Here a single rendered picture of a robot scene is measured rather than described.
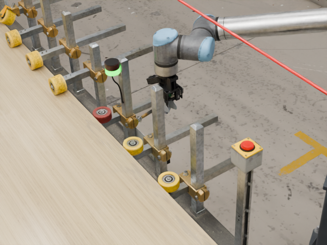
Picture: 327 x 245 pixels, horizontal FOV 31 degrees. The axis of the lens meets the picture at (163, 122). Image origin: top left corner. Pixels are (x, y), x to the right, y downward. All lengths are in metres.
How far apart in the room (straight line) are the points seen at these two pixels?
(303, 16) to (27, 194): 1.18
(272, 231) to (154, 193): 1.21
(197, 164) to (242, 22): 0.55
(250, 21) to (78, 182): 0.86
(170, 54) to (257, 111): 1.88
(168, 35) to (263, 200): 1.48
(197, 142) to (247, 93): 2.09
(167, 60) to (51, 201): 0.66
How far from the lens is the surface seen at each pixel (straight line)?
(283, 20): 2.17
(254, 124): 3.84
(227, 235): 2.24
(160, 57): 2.16
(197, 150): 2.07
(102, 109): 2.50
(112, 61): 2.33
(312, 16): 2.16
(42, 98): 2.63
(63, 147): 2.35
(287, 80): 4.26
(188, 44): 2.12
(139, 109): 2.58
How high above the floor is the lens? 2.41
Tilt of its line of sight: 39 degrees down
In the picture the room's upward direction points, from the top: 3 degrees counter-clockwise
